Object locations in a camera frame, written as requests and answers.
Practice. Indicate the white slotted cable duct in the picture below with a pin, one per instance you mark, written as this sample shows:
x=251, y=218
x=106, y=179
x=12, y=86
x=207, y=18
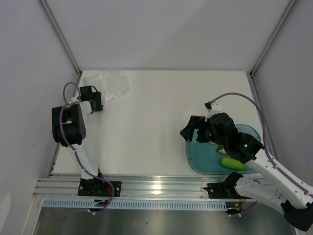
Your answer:
x=136, y=204

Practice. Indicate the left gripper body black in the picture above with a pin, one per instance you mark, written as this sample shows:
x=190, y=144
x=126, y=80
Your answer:
x=97, y=98

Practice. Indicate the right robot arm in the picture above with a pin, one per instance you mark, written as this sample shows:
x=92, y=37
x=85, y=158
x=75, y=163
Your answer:
x=288, y=195

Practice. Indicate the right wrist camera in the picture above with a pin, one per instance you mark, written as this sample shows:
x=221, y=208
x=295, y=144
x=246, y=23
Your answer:
x=213, y=108

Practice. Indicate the left frame post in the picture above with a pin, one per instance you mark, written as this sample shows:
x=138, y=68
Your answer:
x=47, y=11

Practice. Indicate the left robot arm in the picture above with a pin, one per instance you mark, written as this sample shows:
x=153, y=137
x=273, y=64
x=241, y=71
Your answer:
x=68, y=129

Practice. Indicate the clear zip top bag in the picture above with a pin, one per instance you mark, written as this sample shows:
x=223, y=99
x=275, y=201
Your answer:
x=112, y=84

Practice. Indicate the frame post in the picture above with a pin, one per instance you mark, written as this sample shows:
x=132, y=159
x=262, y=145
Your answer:
x=47, y=11
x=282, y=22

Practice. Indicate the right frame post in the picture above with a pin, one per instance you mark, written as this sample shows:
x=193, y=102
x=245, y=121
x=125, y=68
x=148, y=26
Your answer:
x=282, y=22

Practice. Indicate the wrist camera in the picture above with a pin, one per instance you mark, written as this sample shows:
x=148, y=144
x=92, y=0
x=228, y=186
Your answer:
x=213, y=108
x=73, y=100

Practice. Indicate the aluminium rail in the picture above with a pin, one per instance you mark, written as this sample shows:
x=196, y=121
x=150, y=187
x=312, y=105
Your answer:
x=133, y=186

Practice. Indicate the green cucumber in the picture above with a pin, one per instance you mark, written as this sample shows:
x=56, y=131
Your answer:
x=233, y=164

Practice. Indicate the teal plastic tray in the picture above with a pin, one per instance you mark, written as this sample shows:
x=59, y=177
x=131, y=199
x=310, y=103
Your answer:
x=205, y=158

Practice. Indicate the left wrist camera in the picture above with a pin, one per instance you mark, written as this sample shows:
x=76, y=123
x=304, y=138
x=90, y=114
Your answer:
x=73, y=100

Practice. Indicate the garlic piece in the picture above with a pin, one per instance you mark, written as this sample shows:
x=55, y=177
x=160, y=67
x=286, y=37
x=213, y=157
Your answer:
x=221, y=150

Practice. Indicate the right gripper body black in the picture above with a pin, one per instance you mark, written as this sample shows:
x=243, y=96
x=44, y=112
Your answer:
x=206, y=134

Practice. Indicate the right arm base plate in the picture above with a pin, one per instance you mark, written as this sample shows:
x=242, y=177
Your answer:
x=219, y=191

